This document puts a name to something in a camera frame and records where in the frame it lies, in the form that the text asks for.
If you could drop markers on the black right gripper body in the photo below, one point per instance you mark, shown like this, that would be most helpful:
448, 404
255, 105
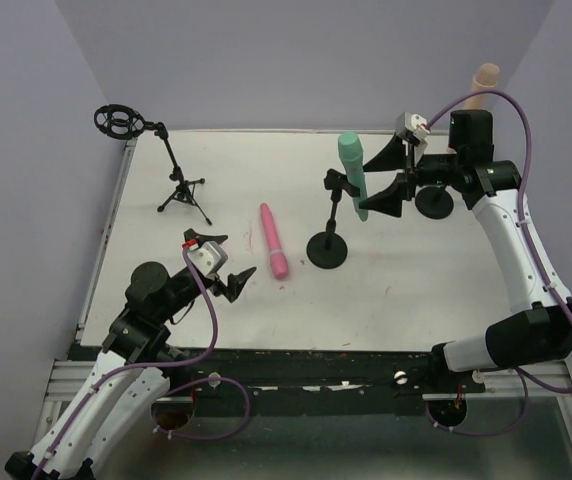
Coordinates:
410, 167

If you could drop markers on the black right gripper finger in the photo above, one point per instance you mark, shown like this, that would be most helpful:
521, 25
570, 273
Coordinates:
390, 200
392, 157

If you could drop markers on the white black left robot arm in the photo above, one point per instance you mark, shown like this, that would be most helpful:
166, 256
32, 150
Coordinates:
135, 361

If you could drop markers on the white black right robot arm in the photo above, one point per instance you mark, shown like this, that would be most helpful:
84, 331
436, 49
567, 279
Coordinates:
538, 328

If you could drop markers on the peach microphone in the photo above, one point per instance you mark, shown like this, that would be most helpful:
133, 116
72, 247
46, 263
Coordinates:
486, 77

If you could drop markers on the aluminium frame rail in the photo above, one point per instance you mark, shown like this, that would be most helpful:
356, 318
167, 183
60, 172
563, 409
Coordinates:
66, 379

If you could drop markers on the black clip round-base stand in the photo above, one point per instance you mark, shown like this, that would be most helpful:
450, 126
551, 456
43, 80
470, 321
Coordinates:
327, 249

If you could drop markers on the black round-base microphone stand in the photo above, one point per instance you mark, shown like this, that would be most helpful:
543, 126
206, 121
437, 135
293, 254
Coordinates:
434, 202

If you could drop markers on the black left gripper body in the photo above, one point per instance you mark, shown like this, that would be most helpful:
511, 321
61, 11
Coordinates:
216, 284

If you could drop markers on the mint green microphone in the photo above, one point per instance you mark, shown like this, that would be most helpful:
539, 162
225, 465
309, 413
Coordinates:
350, 152

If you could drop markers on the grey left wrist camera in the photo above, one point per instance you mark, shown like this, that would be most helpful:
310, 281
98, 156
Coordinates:
206, 259

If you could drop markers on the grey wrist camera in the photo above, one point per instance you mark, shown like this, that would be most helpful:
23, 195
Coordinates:
412, 129
206, 259

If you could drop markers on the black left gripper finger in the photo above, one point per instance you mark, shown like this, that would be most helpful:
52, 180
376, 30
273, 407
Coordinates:
191, 237
232, 289

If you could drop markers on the pink microphone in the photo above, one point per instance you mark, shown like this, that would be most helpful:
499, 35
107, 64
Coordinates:
277, 258

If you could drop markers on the black tripod shock-mount stand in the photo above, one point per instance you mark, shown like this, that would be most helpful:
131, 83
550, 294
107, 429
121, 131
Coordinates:
126, 124

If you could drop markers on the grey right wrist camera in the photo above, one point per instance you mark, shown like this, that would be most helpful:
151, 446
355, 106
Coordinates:
412, 129

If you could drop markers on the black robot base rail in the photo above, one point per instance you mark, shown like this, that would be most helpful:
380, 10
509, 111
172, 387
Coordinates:
295, 383

